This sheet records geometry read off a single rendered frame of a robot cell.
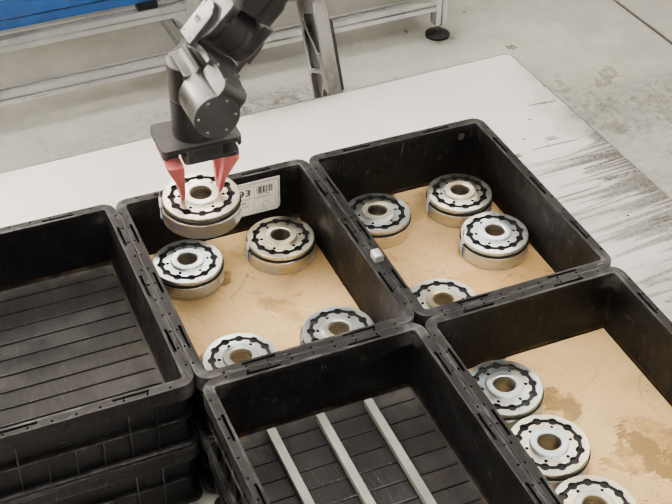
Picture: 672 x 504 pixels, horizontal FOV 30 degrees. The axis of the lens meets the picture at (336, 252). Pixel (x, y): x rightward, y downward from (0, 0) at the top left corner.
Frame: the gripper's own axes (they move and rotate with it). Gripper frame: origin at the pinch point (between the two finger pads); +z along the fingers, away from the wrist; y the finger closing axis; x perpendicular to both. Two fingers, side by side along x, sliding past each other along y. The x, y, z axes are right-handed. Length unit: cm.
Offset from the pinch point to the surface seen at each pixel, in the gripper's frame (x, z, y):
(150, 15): 188, 82, 36
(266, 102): 174, 111, 66
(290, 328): -6.5, 22.7, 9.5
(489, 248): -3.6, 20.4, 41.9
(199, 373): -20.3, 12.1, -7.1
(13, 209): 53, 37, -20
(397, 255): 2.9, 23.2, 30.0
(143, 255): 4.5, 12.7, -7.7
